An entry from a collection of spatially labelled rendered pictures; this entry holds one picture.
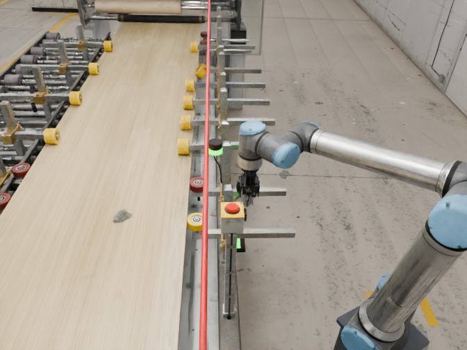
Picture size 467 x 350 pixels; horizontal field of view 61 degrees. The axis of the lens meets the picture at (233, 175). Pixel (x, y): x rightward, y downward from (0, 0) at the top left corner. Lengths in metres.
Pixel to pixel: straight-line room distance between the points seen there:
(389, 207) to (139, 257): 2.28
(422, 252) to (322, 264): 1.65
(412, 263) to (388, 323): 0.27
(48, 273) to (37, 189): 0.51
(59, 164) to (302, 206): 1.84
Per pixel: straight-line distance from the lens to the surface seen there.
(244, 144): 1.37
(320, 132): 1.37
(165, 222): 1.65
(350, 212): 3.21
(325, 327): 2.48
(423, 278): 1.21
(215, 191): 1.86
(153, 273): 1.48
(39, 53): 3.85
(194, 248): 1.92
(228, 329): 1.57
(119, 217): 1.70
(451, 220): 1.06
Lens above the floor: 2.02
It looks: 36 degrees down
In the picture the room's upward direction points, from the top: 2 degrees clockwise
